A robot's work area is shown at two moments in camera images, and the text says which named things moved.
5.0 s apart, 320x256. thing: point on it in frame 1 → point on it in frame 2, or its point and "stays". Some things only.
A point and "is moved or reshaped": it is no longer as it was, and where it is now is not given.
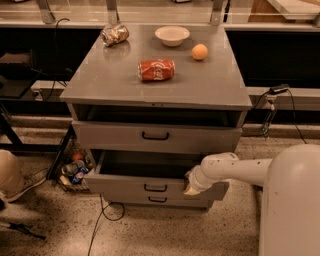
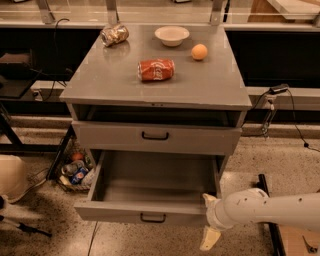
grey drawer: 146,172 is moved or reshaped
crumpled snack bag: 114,34 stays
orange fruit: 199,51 stays
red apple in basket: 77,156 stays
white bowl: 172,35 stays
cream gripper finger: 191,191 → 210,238
